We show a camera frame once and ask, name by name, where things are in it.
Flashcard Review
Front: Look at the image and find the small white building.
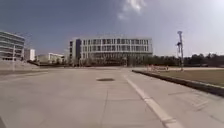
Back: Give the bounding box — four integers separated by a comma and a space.
23, 48, 36, 62

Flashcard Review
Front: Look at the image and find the grey paved plaza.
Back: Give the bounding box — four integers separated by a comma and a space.
0, 67, 224, 128

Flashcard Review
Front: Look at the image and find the pale low wall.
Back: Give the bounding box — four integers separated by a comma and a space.
0, 59, 40, 72

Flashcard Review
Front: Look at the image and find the manhole cover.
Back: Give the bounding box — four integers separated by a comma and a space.
95, 77, 116, 82

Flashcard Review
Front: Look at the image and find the low white building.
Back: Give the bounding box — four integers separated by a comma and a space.
36, 52, 66, 65

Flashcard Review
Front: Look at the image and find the glass-fronted building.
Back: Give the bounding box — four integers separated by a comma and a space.
0, 30, 26, 62

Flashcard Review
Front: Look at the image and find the large white office building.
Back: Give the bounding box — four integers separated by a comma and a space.
68, 36, 154, 67

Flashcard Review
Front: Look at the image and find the pale stone strip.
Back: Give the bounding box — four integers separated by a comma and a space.
121, 73, 184, 128

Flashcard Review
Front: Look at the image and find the row of trees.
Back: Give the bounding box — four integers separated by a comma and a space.
126, 52, 224, 68

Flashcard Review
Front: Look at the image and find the red and white barrier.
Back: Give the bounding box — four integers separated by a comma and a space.
145, 64, 170, 73

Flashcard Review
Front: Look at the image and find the dry grass field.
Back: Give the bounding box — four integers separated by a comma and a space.
139, 68, 224, 88

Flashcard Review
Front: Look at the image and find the tall mast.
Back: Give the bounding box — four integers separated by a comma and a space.
176, 30, 185, 72

